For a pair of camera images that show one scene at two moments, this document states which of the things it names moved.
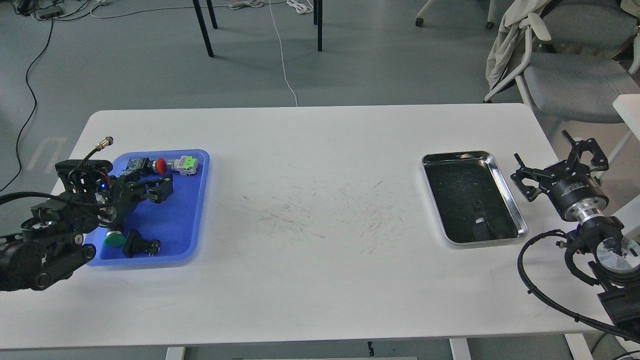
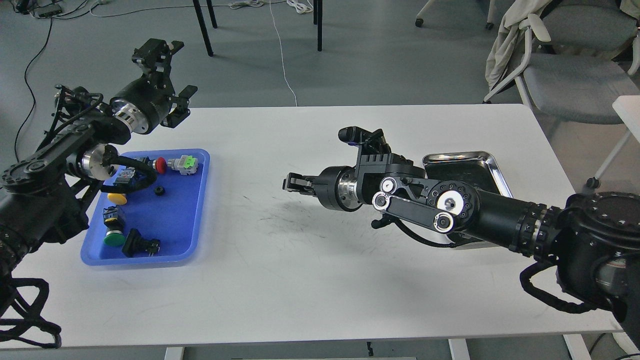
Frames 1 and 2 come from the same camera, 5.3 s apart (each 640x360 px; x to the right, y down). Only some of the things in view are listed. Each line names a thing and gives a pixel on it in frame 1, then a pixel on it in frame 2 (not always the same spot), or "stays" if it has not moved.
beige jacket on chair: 507,36 stays
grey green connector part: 186,165 stays
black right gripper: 577,196 → 335,187
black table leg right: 318,21 stays
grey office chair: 583,56 stays
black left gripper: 116,195 → 143,103
